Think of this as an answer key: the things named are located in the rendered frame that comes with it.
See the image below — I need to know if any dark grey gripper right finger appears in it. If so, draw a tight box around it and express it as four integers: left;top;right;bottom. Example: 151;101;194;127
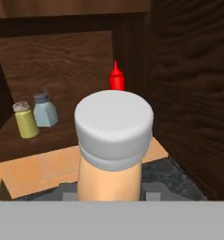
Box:
141;182;187;202

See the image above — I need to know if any yellow shaker with speckled lid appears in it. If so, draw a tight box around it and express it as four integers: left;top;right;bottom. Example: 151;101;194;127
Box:
11;100;40;140

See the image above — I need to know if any dark wood cabinet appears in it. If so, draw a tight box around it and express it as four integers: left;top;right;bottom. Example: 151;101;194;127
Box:
0;0;170;200

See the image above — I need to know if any tan bottle with white cap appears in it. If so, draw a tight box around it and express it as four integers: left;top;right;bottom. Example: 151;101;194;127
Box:
73;89;155;202

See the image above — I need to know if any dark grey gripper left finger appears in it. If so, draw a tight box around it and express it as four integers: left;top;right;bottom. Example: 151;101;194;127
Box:
34;182;81;202

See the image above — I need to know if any pale blue shaker, grey lid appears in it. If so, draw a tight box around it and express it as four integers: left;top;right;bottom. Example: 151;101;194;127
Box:
33;91;59;128

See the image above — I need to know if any red condiment bottle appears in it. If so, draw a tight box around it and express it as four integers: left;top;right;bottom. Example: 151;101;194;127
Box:
109;60;126;92

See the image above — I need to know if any dark wood cabinet door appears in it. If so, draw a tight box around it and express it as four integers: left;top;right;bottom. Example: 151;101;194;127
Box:
144;0;224;202

